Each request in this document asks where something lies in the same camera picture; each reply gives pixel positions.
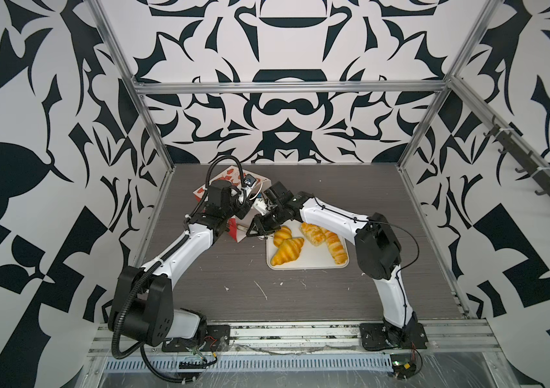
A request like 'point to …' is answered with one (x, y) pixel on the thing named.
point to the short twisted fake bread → (314, 234)
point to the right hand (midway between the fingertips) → (250, 232)
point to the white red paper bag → (248, 186)
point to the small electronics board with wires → (403, 370)
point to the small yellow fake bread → (284, 241)
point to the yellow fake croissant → (280, 258)
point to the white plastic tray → (310, 256)
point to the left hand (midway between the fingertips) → (245, 187)
